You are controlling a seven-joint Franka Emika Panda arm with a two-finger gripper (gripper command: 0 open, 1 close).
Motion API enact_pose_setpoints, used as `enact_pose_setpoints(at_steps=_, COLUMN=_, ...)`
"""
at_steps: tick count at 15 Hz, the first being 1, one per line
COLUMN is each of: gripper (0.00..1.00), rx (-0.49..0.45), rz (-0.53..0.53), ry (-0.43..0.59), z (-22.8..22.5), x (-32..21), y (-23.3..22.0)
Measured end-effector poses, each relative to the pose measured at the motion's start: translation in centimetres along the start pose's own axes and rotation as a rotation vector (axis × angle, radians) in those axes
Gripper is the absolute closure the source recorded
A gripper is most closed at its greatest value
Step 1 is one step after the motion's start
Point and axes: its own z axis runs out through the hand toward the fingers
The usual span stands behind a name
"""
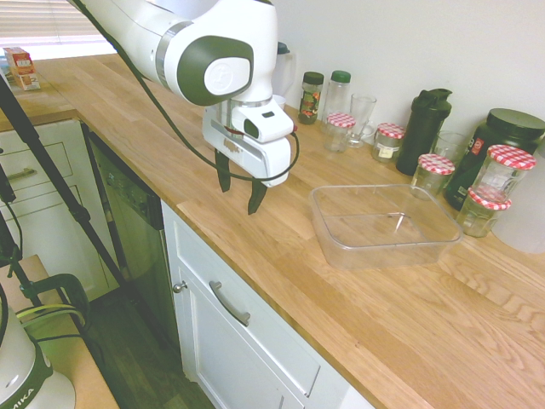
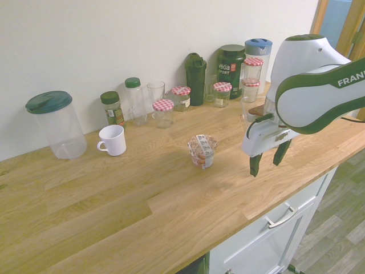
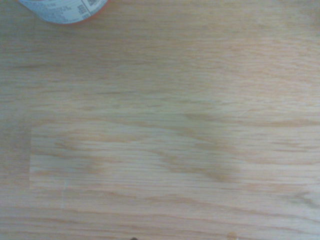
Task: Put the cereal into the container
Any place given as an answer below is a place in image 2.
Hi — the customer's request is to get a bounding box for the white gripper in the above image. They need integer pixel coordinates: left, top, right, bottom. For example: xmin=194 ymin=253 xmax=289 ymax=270
xmin=241 ymin=112 xmax=293 ymax=178

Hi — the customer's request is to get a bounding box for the cereal cup with printed lid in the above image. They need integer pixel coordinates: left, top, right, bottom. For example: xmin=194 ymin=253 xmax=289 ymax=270
xmin=187 ymin=133 xmax=219 ymax=171

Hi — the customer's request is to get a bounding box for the clear square plastic container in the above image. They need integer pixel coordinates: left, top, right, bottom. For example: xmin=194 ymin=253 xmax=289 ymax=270
xmin=240 ymin=95 xmax=272 ymax=130

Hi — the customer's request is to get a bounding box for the white cabinet drawer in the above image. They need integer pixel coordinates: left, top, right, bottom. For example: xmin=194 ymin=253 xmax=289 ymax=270
xmin=209 ymin=170 xmax=338 ymax=274

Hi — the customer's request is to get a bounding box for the small clear drinking glass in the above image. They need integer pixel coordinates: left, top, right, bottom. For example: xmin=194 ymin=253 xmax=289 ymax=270
xmin=203 ymin=74 xmax=219 ymax=102

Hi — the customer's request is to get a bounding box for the dark Vega Sport tub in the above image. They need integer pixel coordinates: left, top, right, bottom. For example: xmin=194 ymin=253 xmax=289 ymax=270
xmin=217 ymin=44 xmax=247 ymax=100

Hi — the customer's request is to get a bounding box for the tall blue-lid canister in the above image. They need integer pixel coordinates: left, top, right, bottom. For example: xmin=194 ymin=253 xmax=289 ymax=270
xmin=244 ymin=38 xmax=273 ymax=95

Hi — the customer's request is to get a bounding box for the dark green shaker bottle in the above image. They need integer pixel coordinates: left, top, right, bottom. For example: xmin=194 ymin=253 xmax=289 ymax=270
xmin=184 ymin=52 xmax=208 ymax=107

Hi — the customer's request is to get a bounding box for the labelled red-checked-lid glass jar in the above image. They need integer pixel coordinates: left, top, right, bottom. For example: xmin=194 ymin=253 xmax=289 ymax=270
xmin=171 ymin=86 xmax=192 ymax=112

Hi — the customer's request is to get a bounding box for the empty red-checked-lid glass jar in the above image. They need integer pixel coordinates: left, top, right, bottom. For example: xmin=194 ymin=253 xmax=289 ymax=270
xmin=152 ymin=99 xmax=175 ymax=129

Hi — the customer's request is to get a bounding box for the black dishwasher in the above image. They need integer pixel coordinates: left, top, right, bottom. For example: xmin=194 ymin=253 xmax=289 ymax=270
xmin=178 ymin=255 xmax=206 ymax=274

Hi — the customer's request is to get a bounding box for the tall clear drinking glass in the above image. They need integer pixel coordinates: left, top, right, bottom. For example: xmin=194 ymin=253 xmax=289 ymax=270
xmin=147 ymin=80 xmax=167 ymax=115

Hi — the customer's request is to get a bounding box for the clear bottle with green cap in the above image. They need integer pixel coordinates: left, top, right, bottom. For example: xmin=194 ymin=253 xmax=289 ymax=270
xmin=124 ymin=77 xmax=149 ymax=127

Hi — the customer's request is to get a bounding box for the white mug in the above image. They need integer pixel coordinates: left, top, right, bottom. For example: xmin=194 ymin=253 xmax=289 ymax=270
xmin=96 ymin=124 xmax=127 ymax=157

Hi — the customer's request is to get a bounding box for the green-lid spice jar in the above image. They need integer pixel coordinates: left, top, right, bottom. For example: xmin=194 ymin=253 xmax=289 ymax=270
xmin=100 ymin=91 xmax=127 ymax=129

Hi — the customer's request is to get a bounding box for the large clear green-lid canister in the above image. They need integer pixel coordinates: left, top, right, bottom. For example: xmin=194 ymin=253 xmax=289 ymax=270
xmin=25 ymin=90 xmax=88 ymax=160

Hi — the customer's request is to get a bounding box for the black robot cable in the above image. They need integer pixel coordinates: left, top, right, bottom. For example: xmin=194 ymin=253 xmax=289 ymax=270
xmin=246 ymin=112 xmax=275 ymax=137

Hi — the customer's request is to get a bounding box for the red-brown wrist camera mount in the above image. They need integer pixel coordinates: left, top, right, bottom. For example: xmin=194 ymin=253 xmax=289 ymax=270
xmin=247 ymin=106 xmax=269 ymax=119

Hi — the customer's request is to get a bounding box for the silver drawer handle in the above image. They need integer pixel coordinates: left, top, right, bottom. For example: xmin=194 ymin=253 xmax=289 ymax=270
xmin=264 ymin=204 xmax=299 ymax=229

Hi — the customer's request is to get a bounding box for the wooden door frame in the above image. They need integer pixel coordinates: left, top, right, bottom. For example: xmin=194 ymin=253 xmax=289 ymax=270
xmin=310 ymin=0 xmax=365 ymax=59

